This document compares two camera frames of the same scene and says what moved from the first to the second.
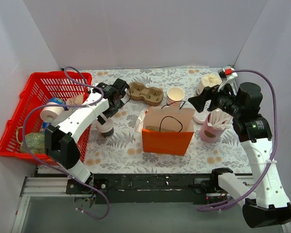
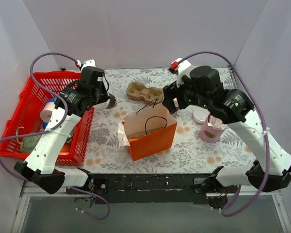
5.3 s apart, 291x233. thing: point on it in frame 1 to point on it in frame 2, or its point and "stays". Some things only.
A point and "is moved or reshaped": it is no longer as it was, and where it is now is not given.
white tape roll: [49, 113] stays
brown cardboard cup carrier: [152, 95] stays
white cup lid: [107, 126] is moved or reshaped
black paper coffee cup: [107, 134] is moved or reshaped
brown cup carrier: [153, 128] to [136, 133]
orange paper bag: [168, 129] to [151, 130]
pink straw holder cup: [208, 133] stays
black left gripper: [114, 103] to [103, 97]
